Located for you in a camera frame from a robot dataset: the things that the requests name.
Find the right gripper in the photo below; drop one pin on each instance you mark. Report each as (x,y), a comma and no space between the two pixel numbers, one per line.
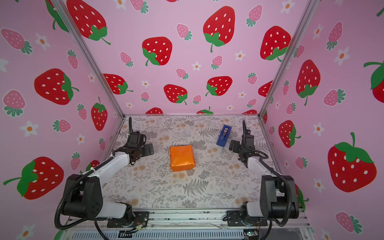
(237,146)

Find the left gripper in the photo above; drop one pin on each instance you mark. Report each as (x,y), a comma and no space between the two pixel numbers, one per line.
(147,150)

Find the orange wrapping paper sheet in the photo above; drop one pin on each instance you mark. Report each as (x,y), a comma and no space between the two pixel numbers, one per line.
(182,158)

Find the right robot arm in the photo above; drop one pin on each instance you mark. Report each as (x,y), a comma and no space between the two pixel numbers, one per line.
(278,201)

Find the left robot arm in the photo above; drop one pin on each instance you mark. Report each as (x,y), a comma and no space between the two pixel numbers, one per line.
(83,193)

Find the blue tape dispenser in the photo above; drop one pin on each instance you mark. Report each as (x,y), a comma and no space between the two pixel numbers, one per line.
(224,135)

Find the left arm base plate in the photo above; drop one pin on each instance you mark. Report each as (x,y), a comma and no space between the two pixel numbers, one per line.
(130,220)

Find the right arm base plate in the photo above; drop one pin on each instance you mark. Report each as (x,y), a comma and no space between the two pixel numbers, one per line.
(238,219)

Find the aluminium front frame rail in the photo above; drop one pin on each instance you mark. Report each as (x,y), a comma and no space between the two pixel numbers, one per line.
(193,224)

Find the right aluminium corner post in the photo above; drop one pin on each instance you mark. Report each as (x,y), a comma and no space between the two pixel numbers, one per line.
(300,30)

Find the aluminium corner post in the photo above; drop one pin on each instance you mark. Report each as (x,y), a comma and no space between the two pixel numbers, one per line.
(78,38)
(300,30)

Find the left aluminium corner post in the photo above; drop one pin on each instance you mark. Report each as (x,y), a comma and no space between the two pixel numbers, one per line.
(78,38)

